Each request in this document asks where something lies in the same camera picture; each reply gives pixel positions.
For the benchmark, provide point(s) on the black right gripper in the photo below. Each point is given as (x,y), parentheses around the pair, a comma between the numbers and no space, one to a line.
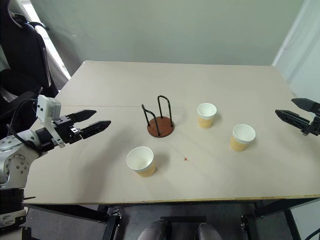
(314,127)

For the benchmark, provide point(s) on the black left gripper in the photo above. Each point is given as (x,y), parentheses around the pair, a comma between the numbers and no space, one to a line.
(65,128)

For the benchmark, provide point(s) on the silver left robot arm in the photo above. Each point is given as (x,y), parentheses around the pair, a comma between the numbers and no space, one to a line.
(15,155)

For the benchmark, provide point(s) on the yellow paper cup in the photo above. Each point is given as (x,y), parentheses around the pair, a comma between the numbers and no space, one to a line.
(141,161)
(206,115)
(242,137)

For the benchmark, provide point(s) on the black office chair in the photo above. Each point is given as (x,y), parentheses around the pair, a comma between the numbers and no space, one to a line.
(22,55)

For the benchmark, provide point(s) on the dark rounded left foot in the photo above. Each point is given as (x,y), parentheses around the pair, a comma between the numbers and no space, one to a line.
(154,230)

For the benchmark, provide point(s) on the dark rounded foot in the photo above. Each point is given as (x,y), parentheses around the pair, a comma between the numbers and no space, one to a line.
(154,230)
(207,231)

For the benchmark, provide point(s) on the dark rounded right foot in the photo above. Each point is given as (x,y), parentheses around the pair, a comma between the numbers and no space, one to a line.
(207,231)

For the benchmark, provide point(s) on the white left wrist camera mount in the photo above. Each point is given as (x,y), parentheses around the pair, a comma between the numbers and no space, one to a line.
(46,109)

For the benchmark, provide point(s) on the black table frame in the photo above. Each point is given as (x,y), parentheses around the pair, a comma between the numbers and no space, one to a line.
(175,220)

